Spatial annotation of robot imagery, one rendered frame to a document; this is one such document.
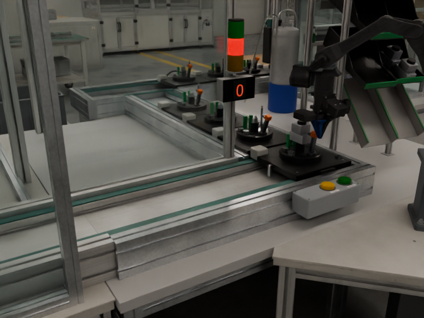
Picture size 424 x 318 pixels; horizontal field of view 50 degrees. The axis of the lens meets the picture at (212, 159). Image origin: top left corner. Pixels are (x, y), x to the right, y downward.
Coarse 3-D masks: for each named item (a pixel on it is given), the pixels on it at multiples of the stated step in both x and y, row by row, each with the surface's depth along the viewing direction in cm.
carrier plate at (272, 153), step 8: (272, 152) 157; (328, 152) 157; (256, 160) 155; (264, 160) 150; (272, 160) 150; (280, 160) 150; (320, 160) 150; (328, 160) 150; (336, 160) 150; (344, 160) 150; (280, 168) 144; (288, 168) 143; (296, 168) 143; (304, 168) 143; (312, 168) 143; (320, 168) 143; (336, 168) 147; (288, 176) 141; (296, 176) 138; (304, 176) 140; (312, 176) 142
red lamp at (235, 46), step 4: (228, 40) 138; (232, 40) 137; (236, 40) 137; (240, 40) 137; (228, 44) 139; (232, 44) 138; (236, 44) 137; (240, 44) 138; (228, 48) 139; (232, 48) 138; (236, 48) 138; (240, 48) 138; (228, 52) 139; (232, 52) 138; (236, 52) 138; (240, 52) 139
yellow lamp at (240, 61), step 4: (228, 56) 140; (232, 56) 139; (236, 56) 139; (240, 56) 139; (228, 60) 140; (232, 60) 139; (236, 60) 139; (240, 60) 140; (228, 64) 141; (232, 64) 140; (236, 64) 140; (240, 64) 140; (228, 68) 141; (232, 68) 140; (236, 68) 140; (240, 68) 141
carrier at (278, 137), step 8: (256, 120) 170; (240, 128) 171; (248, 128) 176; (256, 128) 171; (240, 136) 169; (248, 136) 167; (256, 136) 167; (264, 136) 167; (272, 136) 171; (280, 136) 173; (240, 144) 164; (248, 144) 164; (256, 144) 164; (264, 144) 164; (272, 144) 164; (280, 144) 166; (248, 152) 158
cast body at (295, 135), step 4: (292, 124) 150; (296, 124) 148; (300, 124) 148; (304, 124) 148; (308, 124) 148; (292, 128) 150; (296, 128) 149; (300, 128) 147; (304, 128) 148; (308, 128) 149; (292, 132) 151; (296, 132) 149; (300, 132) 147; (304, 132) 148; (292, 136) 151; (296, 136) 149; (300, 136) 148; (304, 136) 147; (308, 136) 148; (292, 140) 151; (296, 140) 150; (300, 140) 148; (304, 140) 148; (308, 140) 149
